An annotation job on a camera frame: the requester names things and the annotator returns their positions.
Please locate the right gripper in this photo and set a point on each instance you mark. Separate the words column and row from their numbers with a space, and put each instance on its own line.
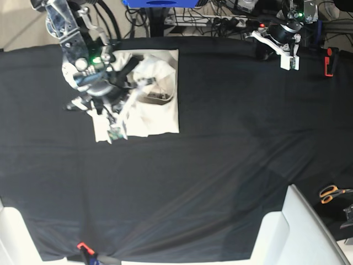
column 101, row 84

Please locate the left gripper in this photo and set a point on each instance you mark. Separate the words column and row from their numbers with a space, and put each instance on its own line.
column 281, row 37

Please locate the white T-shirt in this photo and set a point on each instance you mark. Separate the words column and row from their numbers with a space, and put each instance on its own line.
column 155, row 109

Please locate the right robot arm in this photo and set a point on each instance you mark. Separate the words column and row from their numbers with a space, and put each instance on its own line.
column 83, row 44

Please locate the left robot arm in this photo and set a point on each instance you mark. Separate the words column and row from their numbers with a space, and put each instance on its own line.
column 305, row 12

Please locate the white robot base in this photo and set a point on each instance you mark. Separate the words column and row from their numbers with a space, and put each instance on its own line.
column 295, row 235
column 17, row 246

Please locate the red black clamp right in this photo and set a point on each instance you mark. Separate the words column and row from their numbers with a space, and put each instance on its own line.
column 331, row 61

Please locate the red black clamp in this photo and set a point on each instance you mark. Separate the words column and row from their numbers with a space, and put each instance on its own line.
column 90, row 257
column 331, row 61

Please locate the black table cloth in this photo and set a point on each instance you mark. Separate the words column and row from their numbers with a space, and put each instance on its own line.
column 248, row 129

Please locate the blue box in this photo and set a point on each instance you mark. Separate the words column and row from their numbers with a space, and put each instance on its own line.
column 160, row 3

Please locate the black table leg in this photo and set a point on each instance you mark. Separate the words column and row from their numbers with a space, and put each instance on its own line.
column 156, row 18

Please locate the red black clamp front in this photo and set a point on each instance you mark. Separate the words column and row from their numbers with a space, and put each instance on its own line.
column 90, row 257

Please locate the orange handled scissors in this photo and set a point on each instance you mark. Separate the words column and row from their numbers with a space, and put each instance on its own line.
column 332, row 191

